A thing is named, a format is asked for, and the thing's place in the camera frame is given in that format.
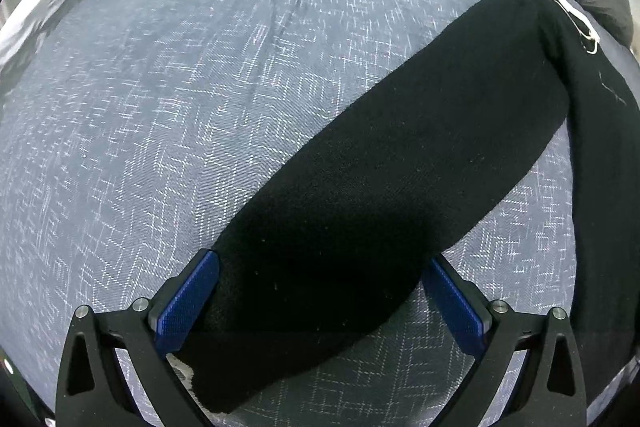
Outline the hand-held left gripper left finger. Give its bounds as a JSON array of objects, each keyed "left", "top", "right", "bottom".
[{"left": 55, "top": 249, "right": 221, "bottom": 427}]

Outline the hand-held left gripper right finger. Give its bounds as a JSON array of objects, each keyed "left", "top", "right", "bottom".
[{"left": 422, "top": 254, "right": 586, "bottom": 427}]

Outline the black sweater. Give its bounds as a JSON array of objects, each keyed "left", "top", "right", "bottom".
[{"left": 185, "top": 0, "right": 640, "bottom": 415}]

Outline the blue patterned bed cover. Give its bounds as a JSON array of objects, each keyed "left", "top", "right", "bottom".
[{"left": 0, "top": 0, "right": 640, "bottom": 427}]

